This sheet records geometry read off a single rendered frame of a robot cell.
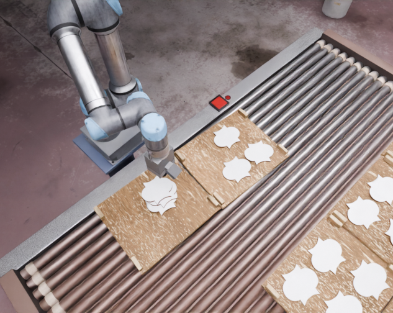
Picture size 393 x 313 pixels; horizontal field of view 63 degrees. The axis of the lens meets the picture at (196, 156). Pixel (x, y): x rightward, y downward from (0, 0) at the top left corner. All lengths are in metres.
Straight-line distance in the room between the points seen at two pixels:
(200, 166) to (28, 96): 2.17
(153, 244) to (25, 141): 1.90
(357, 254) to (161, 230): 0.78
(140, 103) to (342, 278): 0.98
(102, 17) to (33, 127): 1.98
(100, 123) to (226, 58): 2.37
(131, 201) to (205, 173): 0.34
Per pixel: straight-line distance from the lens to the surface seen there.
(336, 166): 1.60
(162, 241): 1.32
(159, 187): 1.35
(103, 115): 1.03
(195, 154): 1.47
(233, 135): 1.53
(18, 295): 1.42
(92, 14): 1.17
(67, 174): 2.67
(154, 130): 0.95
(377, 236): 1.51
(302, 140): 1.62
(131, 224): 1.36
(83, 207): 1.47
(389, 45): 3.91
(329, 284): 1.38
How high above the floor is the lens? 2.20
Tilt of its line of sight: 60 degrees down
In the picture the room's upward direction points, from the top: straight up
